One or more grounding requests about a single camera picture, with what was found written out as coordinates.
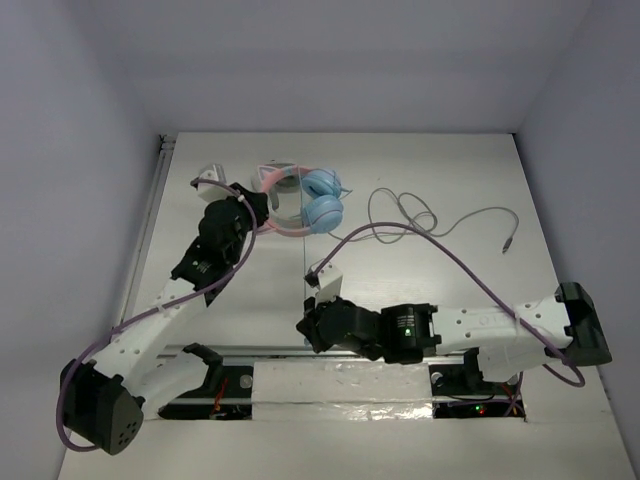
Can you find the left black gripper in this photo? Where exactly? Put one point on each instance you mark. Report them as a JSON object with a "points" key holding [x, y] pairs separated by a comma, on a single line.
{"points": [[255, 204]]}

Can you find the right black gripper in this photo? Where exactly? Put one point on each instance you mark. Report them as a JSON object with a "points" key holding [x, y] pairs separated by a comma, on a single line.
{"points": [[309, 323]]}

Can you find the pink blue cat-ear headphones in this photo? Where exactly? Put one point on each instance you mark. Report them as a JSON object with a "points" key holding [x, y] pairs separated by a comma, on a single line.
{"points": [[322, 208]]}

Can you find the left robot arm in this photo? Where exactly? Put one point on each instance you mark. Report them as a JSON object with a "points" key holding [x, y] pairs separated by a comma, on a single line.
{"points": [[116, 383]]}

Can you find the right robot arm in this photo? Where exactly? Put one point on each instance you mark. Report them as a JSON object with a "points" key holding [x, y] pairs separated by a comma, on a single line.
{"points": [[496, 344]]}

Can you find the white foil-taped block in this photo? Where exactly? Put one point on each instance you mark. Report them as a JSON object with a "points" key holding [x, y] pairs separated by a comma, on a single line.
{"points": [[340, 390]]}

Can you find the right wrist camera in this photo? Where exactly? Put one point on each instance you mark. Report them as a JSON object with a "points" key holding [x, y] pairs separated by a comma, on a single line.
{"points": [[325, 281]]}

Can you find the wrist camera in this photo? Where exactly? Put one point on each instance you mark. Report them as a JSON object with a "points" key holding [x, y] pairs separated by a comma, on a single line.
{"points": [[209, 183], [325, 281]]}

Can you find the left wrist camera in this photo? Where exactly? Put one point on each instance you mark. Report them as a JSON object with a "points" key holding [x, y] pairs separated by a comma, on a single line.
{"points": [[209, 183]]}

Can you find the aluminium rail frame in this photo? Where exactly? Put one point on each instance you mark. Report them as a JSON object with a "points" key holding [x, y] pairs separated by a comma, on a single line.
{"points": [[167, 143]]}

